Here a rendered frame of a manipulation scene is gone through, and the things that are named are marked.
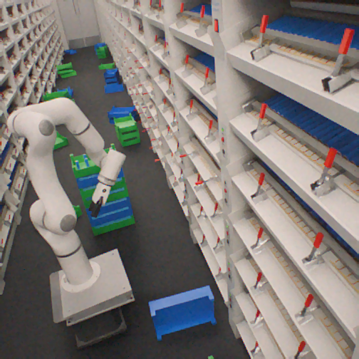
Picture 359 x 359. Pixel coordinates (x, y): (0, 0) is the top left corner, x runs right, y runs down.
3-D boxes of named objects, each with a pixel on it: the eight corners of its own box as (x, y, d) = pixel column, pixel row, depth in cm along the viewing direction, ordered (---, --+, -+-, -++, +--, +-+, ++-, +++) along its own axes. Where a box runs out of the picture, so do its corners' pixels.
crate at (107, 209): (88, 218, 225) (85, 209, 221) (85, 202, 242) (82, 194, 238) (131, 205, 232) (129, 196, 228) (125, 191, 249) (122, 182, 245)
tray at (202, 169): (227, 216, 130) (218, 200, 125) (186, 152, 181) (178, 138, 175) (271, 191, 129) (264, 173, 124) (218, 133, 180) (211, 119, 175)
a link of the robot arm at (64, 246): (65, 261, 140) (43, 216, 128) (41, 247, 151) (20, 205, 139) (86, 243, 148) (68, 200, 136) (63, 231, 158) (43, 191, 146)
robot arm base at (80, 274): (68, 300, 146) (52, 271, 136) (58, 275, 160) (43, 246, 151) (107, 278, 153) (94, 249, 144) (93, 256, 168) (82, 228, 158)
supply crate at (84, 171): (75, 178, 208) (72, 167, 204) (73, 164, 225) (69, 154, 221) (122, 166, 215) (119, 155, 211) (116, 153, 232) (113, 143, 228)
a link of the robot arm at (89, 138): (60, 127, 146) (97, 169, 168) (77, 136, 136) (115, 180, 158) (74, 114, 149) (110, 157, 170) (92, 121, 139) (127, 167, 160)
